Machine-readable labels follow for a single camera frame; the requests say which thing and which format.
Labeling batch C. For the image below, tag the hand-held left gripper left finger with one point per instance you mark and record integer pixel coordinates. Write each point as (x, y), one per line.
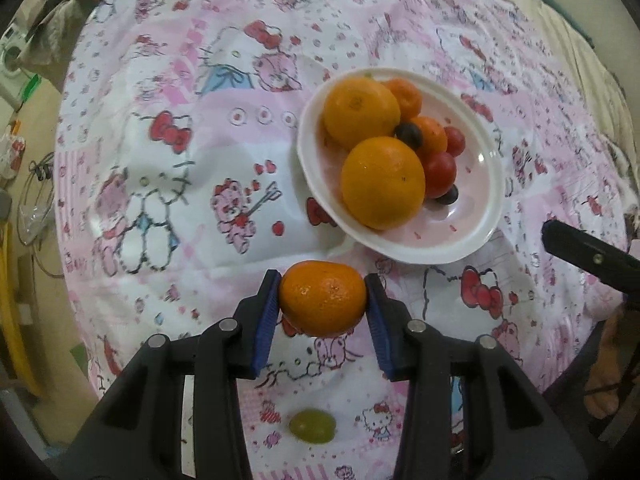
(265, 320)

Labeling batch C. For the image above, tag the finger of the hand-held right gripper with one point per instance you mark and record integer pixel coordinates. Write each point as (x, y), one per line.
(590, 254)

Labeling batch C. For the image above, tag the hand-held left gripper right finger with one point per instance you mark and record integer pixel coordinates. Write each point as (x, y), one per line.
(380, 330)

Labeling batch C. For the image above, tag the medium tangerine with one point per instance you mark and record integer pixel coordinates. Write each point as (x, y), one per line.
(322, 298)

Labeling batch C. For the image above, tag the large orange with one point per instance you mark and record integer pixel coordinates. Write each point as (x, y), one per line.
(360, 112)
(382, 182)

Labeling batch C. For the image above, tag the red cherry tomato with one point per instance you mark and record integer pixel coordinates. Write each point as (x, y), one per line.
(440, 174)
(455, 140)

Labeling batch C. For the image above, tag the small tangerine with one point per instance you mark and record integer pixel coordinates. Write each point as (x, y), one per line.
(406, 97)
(432, 136)

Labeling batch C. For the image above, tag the dark purple grape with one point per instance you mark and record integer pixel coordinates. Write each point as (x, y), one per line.
(446, 195)
(409, 133)

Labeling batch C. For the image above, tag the green grape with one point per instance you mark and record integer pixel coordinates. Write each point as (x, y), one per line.
(312, 426)

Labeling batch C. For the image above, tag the person's foot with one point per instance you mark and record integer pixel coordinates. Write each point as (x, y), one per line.
(607, 375)

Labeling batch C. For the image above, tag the pink cartoon printed tablecloth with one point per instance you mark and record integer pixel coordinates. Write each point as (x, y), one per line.
(175, 160)

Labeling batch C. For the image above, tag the yellow board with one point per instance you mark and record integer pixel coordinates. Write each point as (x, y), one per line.
(12, 310)

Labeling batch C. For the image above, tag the white washing machine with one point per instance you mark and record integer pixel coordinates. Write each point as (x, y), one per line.
(11, 57)

